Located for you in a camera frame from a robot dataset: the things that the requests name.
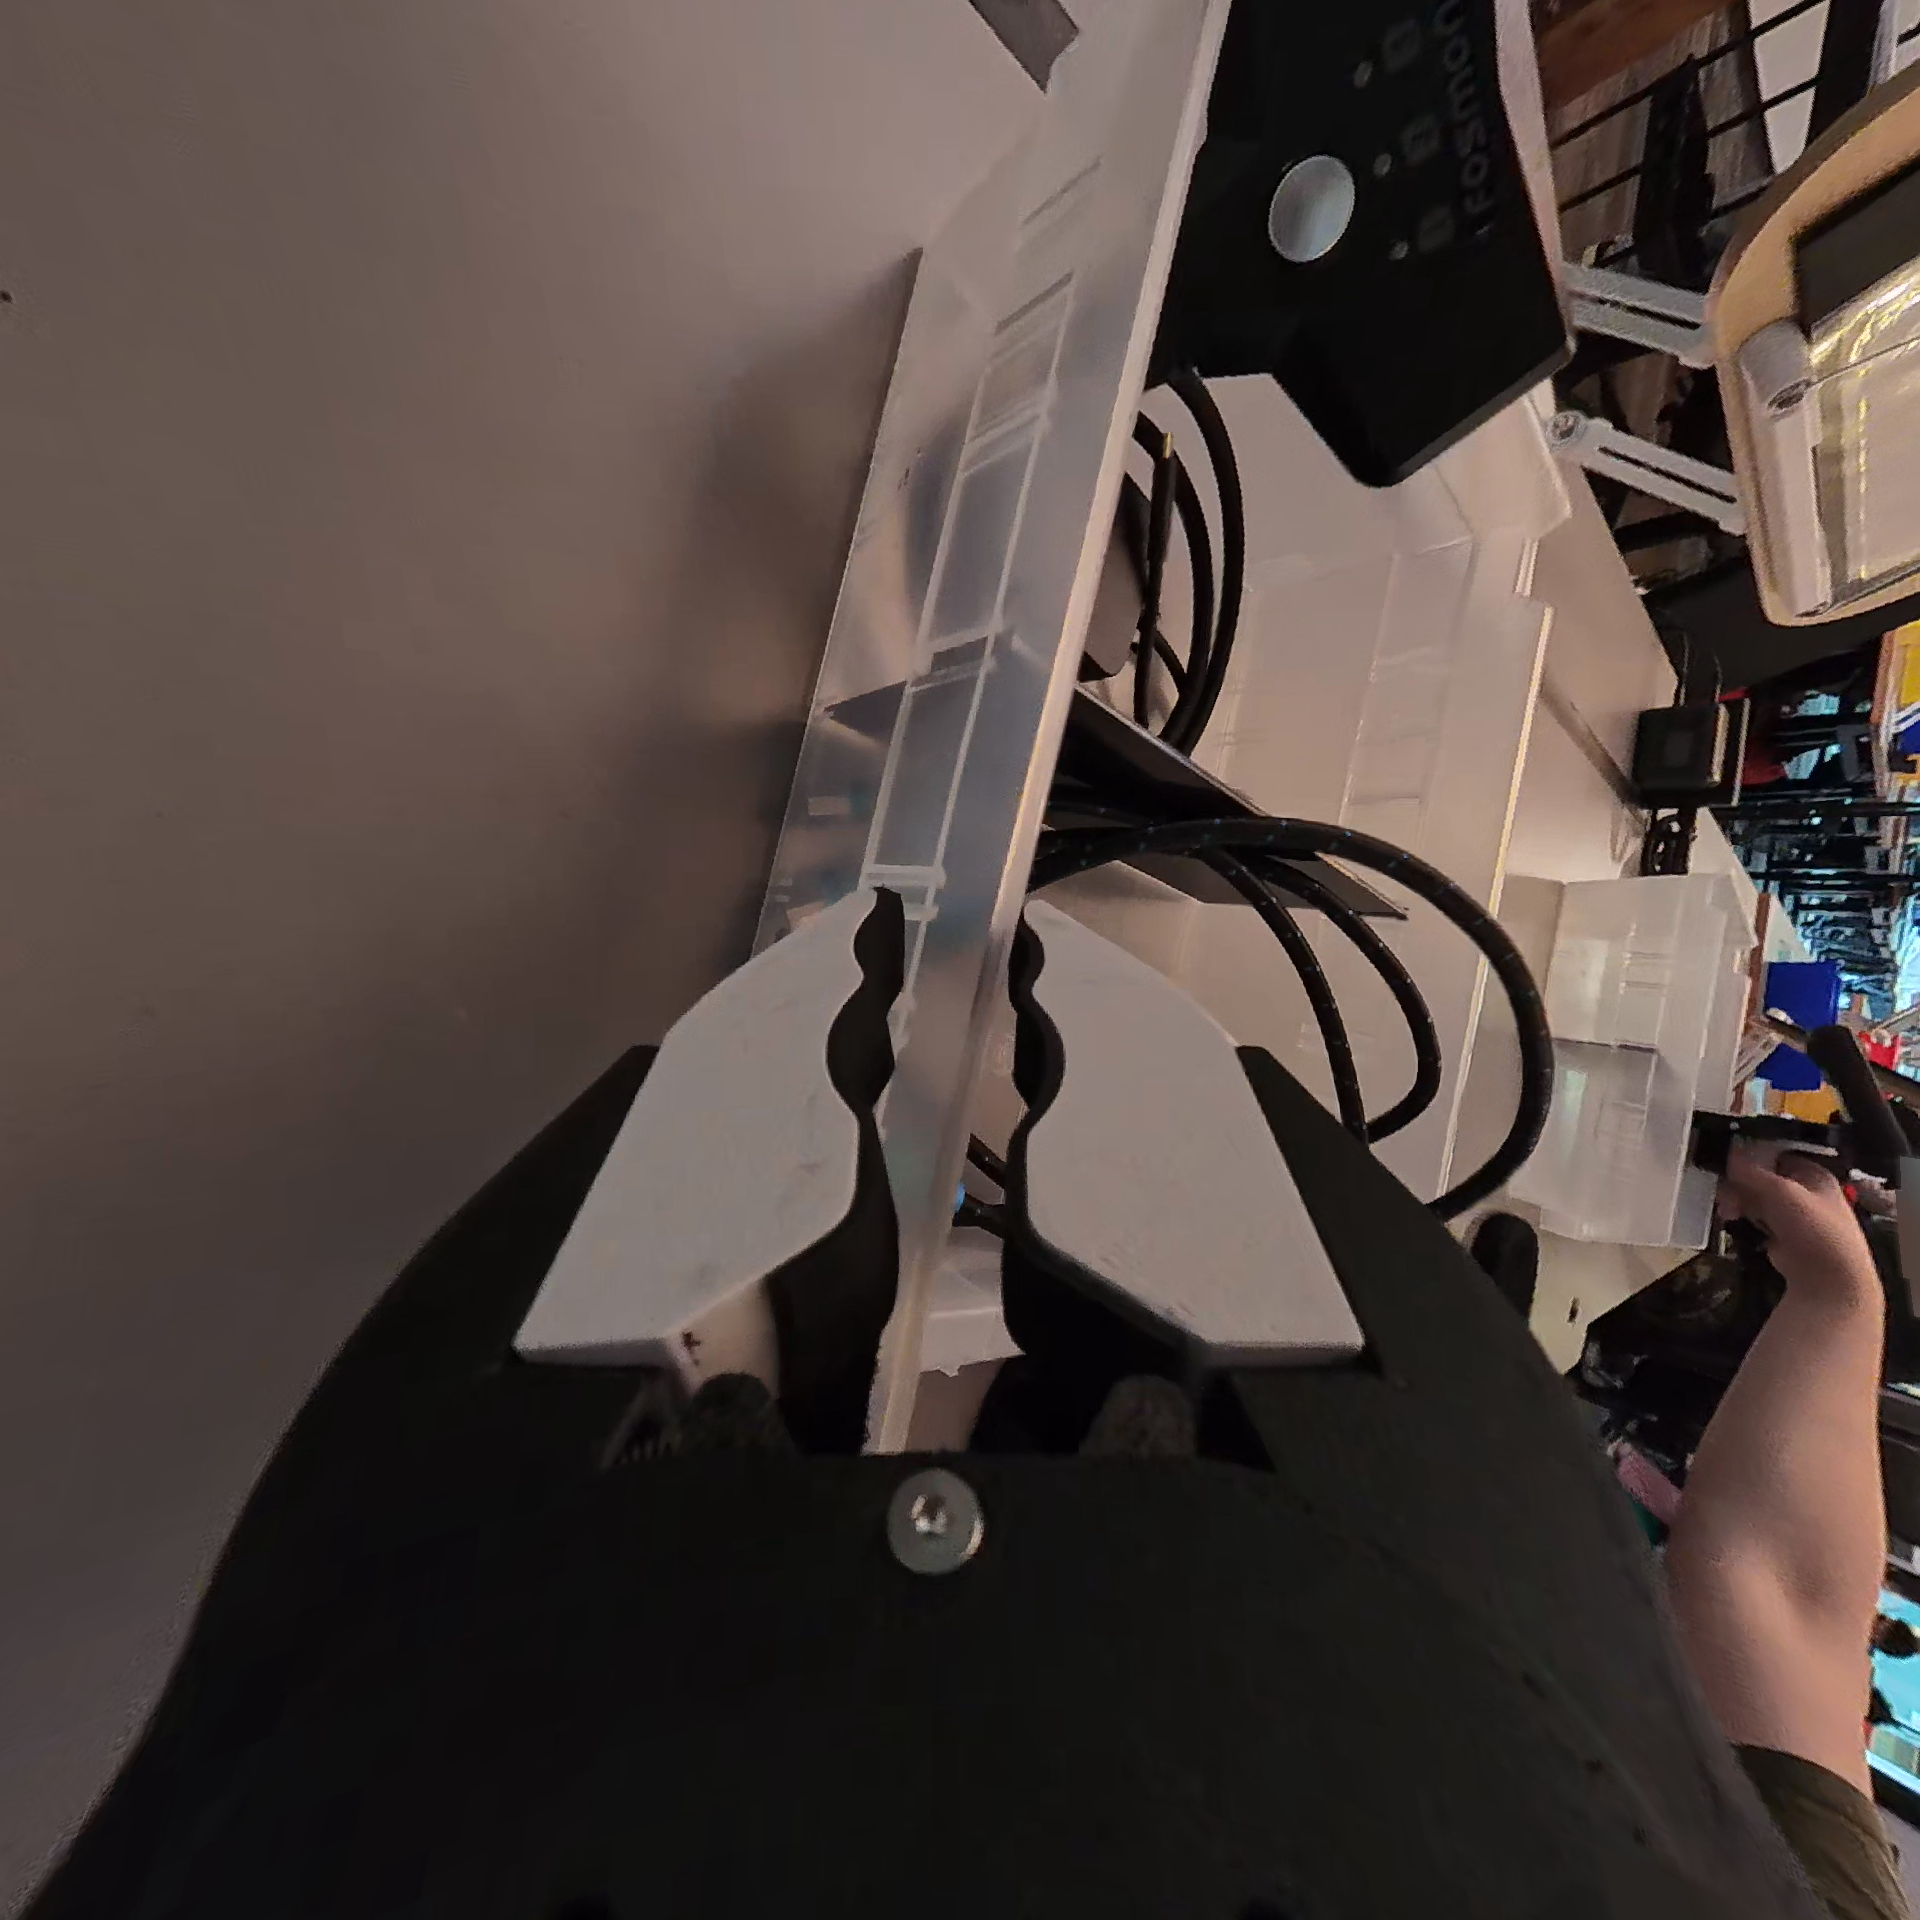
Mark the person's olive clothing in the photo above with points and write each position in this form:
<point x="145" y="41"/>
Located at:
<point x="1816" y="1846"/>

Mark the dark flat bar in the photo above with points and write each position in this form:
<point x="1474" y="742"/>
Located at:
<point x="1036" y="38"/>

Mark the person's right hand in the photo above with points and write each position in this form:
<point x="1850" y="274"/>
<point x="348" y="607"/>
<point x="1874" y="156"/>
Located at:
<point x="1821" y="1230"/>

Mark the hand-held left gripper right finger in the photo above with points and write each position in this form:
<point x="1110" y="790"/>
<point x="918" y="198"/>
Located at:
<point x="1184" y="1185"/>

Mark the blue storage bin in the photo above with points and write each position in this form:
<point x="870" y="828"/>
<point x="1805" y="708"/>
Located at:
<point x="1797" y="1020"/>

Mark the black HDMI switch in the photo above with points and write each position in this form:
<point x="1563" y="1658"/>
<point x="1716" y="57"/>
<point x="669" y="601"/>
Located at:
<point x="1349" y="345"/>

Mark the grey battery charger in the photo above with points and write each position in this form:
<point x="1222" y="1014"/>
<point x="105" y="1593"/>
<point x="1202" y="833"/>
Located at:
<point x="1681" y="751"/>

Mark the black flat plate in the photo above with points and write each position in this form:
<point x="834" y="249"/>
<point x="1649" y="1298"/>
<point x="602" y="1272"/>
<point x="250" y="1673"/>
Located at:
<point x="1184" y="764"/>

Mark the person's right forearm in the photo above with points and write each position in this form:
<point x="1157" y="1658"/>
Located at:
<point x="1769" y="1501"/>

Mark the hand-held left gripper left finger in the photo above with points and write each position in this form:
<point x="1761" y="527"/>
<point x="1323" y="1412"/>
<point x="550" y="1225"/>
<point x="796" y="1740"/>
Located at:
<point x="704" y="1172"/>

